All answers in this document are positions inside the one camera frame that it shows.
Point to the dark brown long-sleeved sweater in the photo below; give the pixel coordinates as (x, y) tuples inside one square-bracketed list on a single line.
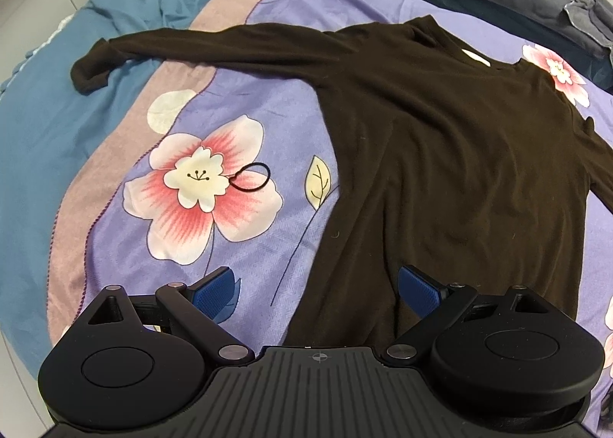
[(445, 155)]

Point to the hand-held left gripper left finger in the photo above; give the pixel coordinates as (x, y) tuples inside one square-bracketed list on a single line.
[(213, 297)]

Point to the grey crumpled cloth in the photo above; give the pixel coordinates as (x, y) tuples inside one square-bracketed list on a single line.
[(586, 0)]

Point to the purple floral duvet cover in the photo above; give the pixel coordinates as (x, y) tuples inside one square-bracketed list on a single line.
[(239, 208)]

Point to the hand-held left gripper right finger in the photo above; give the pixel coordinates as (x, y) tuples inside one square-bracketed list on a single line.
[(421, 292)]

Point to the blue bed sheet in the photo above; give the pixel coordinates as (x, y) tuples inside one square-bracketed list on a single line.
[(57, 141)]

